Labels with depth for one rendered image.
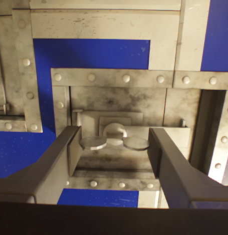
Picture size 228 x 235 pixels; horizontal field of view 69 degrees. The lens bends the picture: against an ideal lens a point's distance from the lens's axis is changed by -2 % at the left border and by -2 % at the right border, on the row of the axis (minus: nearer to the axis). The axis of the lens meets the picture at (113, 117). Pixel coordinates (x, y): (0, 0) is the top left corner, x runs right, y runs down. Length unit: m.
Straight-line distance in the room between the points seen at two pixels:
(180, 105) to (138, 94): 0.04
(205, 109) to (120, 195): 0.13
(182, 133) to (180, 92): 0.04
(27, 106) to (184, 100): 0.15
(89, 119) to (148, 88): 0.07
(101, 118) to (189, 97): 0.09
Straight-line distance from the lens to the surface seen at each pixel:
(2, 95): 0.21
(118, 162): 0.20
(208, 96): 0.19
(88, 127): 0.18
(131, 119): 0.17
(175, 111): 0.18
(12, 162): 0.21
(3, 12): 0.21
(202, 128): 0.20
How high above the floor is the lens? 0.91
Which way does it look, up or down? 1 degrees down
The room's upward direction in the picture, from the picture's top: 91 degrees clockwise
